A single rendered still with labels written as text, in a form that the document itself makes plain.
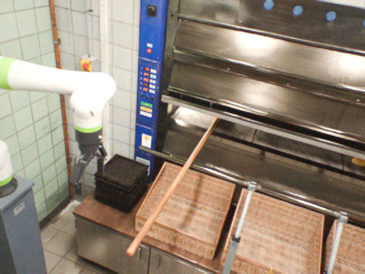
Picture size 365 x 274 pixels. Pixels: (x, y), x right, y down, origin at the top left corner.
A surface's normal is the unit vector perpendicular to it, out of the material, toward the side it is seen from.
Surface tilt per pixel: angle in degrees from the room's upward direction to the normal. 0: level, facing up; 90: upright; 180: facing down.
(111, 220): 0
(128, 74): 90
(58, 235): 0
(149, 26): 90
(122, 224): 0
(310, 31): 90
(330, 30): 90
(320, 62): 70
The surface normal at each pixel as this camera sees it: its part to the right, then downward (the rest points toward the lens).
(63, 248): 0.12, -0.83
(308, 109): -0.29, 0.15
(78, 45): -0.36, 0.47
